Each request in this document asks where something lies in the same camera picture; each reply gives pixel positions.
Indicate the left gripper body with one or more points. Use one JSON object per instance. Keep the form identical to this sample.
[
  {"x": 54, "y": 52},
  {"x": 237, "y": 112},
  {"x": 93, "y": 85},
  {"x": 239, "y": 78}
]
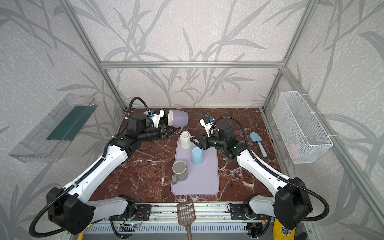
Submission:
[{"x": 163, "y": 131}]

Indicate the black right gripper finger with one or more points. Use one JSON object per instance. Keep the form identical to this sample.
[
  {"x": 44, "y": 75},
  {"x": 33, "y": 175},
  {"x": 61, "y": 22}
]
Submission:
[
  {"x": 198, "y": 138},
  {"x": 201, "y": 144}
]

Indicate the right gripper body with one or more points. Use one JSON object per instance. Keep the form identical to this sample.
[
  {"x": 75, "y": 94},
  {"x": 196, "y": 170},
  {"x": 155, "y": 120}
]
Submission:
[{"x": 202, "y": 142}]

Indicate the purple mug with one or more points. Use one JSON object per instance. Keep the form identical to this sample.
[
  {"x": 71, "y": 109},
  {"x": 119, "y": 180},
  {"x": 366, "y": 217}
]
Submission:
[{"x": 178, "y": 119}]

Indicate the grey mug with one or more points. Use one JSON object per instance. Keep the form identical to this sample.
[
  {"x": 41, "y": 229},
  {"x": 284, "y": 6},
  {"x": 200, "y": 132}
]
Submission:
[{"x": 180, "y": 172}]

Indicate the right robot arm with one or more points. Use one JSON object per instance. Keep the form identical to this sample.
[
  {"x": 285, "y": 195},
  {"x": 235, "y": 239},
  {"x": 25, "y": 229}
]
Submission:
[{"x": 291, "y": 202}]

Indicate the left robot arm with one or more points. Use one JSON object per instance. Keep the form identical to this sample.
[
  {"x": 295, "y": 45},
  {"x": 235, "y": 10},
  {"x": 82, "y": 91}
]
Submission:
[{"x": 70, "y": 208}]

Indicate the white faceted mug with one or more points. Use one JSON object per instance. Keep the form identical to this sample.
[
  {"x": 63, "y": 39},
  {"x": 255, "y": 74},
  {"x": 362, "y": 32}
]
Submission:
[{"x": 185, "y": 139}]

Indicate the light blue mug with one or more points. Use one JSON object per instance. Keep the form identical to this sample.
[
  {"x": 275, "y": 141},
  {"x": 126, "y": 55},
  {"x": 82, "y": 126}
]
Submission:
[{"x": 197, "y": 156}]

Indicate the lavender tray mat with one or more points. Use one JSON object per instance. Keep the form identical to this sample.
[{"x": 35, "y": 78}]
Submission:
[{"x": 203, "y": 180}]

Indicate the light blue spatula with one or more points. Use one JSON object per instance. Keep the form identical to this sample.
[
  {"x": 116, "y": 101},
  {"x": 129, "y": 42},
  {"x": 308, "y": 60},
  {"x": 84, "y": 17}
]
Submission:
[{"x": 257, "y": 138}]

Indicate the brown slotted spatula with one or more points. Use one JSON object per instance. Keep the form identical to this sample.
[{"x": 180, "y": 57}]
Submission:
[{"x": 186, "y": 216}]

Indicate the clear plastic shelf bin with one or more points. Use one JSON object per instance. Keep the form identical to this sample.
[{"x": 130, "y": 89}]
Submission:
[{"x": 48, "y": 141}]

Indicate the yellow work glove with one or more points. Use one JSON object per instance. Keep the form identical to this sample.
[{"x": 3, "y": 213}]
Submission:
[{"x": 282, "y": 233}]

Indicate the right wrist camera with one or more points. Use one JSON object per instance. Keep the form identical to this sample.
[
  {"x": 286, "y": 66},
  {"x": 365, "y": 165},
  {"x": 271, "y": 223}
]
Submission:
[{"x": 207, "y": 123}]

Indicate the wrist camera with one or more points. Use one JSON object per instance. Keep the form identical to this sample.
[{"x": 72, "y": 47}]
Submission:
[
  {"x": 155, "y": 116},
  {"x": 207, "y": 123}
]

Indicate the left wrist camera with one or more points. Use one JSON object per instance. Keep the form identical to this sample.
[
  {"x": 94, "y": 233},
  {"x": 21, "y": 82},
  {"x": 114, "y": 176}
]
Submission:
[{"x": 155, "y": 116}]

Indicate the white wire basket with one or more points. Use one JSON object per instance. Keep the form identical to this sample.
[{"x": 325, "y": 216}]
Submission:
[{"x": 303, "y": 135}]

